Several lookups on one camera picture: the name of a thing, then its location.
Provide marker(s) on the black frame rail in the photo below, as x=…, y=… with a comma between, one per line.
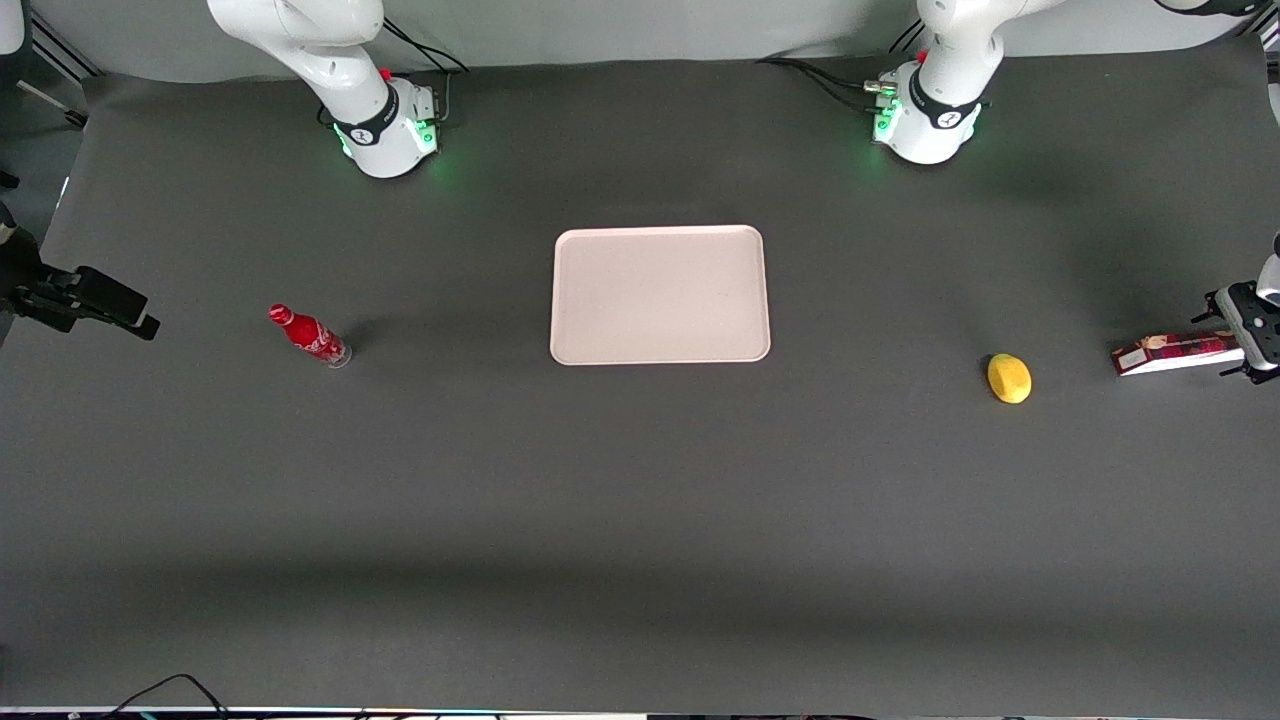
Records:
x=65, y=50
x=1268, y=38

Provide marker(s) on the red cola bottle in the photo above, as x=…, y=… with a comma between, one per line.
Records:
x=308, y=335

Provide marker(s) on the dark grey table mat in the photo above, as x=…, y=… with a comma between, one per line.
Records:
x=640, y=500

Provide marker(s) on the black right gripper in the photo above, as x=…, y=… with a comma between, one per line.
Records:
x=22, y=272

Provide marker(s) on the pale pink plastic tray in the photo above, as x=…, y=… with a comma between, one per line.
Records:
x=660, y=295

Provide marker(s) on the thin grey rod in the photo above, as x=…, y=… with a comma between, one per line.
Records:
x=50, y=103

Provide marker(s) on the red cookie box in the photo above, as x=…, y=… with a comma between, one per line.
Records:
x=1170, y=352

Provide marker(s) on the yellow lemon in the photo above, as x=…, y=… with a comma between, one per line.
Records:
x=1010, y=380

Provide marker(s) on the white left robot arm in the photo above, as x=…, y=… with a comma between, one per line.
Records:
x=940, y=110

